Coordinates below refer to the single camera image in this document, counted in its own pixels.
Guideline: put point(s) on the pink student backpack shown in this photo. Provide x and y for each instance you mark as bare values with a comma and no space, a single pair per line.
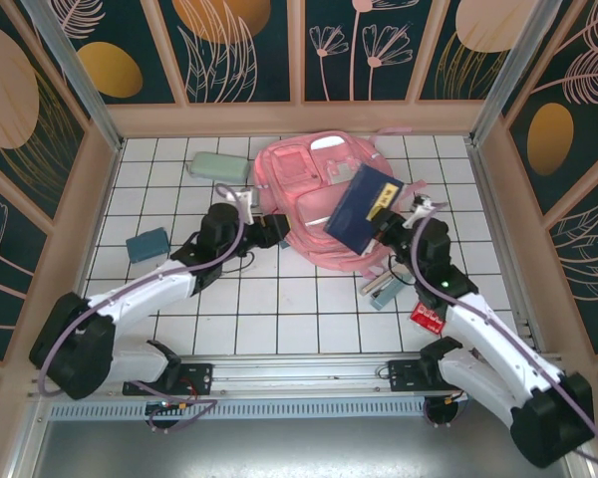
299,199

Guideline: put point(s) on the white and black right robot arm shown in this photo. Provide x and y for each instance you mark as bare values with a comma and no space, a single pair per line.
483,328

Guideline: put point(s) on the navy book with yellow label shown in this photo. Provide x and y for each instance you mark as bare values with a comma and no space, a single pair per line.
361,209

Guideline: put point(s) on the mint green pencil case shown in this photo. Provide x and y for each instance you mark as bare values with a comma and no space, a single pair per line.
216,166

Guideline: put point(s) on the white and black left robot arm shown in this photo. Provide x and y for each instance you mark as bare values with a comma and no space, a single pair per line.
144,289

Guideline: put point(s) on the teal wallet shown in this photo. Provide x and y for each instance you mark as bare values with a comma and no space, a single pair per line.
147,245

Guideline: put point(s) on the red card pack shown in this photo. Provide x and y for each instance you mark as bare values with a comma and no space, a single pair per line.
428,316

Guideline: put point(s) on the aluminium corner post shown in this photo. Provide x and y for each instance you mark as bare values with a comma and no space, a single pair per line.
518,70
80,79

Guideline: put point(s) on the aluminium side rail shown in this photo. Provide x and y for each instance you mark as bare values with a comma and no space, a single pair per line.
498,224

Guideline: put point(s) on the dark book with cream pages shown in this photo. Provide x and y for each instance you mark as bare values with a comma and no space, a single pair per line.
374,284

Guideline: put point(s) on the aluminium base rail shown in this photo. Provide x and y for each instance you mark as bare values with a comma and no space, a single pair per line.
304,371

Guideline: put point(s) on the blue-grey notebook with barcode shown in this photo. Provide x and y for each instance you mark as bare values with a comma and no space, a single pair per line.
386,296

